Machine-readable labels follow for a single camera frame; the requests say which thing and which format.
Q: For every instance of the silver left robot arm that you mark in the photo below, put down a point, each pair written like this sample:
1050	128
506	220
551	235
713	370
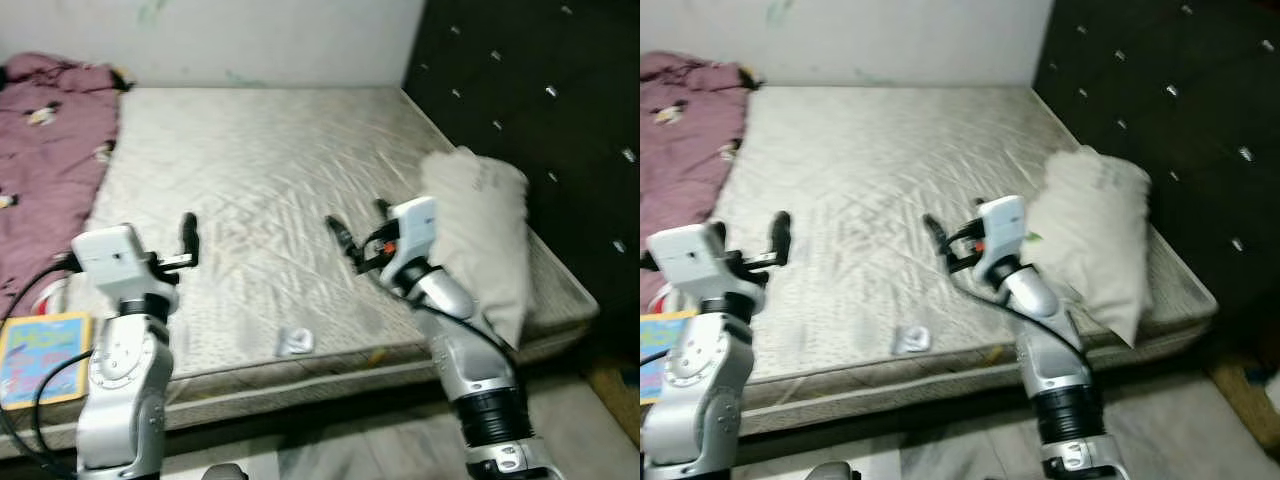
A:
120	370
700	380

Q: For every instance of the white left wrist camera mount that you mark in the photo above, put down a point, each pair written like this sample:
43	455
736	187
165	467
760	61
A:
690	258
110	258

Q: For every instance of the black tufted headboard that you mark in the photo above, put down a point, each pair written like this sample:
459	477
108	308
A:
540	60
1180	60

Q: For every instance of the blue yellow children's book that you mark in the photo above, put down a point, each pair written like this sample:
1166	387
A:
45	355
660	360

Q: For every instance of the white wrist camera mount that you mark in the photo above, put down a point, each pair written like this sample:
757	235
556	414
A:
690	258
110	258
412	228
1003	225

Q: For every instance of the white quilted mattress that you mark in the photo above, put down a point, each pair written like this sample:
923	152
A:
880	170
260	180

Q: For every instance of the pink cartoon print blanket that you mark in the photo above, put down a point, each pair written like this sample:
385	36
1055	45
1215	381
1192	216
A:
680	150
50	170

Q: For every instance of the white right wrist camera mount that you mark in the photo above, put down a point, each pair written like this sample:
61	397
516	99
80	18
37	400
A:
412	228
1003	225

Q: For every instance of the brown woven floor mat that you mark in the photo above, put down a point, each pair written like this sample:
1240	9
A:
1245	400
615	400

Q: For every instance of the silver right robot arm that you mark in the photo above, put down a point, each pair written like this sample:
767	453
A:
1060	370
480	370

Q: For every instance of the small white plastic object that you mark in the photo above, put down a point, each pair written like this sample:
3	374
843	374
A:
296	343
912	341

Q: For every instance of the white pillow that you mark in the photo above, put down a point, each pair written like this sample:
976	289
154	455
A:
1095	225
480	230

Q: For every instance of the silver left robot leg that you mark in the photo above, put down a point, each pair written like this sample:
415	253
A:
828	472
225	472

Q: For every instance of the dark bed frame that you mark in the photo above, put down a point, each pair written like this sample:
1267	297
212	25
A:
400	395
1000	395

